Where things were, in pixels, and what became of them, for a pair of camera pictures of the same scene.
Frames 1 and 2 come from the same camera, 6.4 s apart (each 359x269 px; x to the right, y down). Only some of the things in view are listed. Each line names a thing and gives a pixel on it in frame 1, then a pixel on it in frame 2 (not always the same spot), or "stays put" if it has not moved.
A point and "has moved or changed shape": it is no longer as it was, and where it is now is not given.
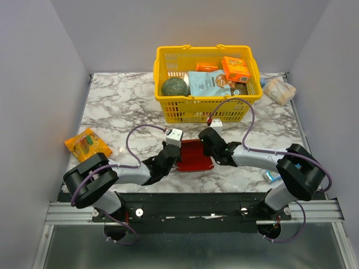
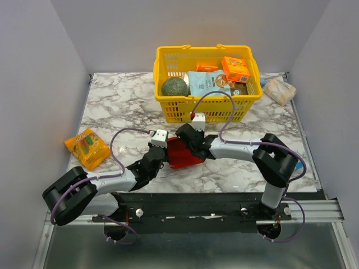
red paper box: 193,157 has moved or changed shape
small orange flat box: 206,68 stays put
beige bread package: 280,91 stays put
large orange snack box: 235,69 stays put
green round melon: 175,86 stays put
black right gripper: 207,139 to 184,134
